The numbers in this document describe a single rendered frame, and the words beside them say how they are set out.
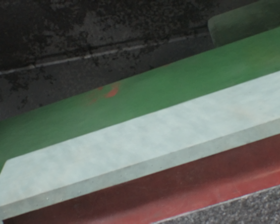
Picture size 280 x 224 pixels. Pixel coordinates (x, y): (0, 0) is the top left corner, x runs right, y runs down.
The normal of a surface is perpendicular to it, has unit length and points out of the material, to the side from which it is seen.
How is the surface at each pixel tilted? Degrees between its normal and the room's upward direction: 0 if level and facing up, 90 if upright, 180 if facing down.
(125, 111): 90
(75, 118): 90
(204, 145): 0
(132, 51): 0
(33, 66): 0
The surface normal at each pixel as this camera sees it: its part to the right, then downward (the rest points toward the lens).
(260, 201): -0.02, 0.37
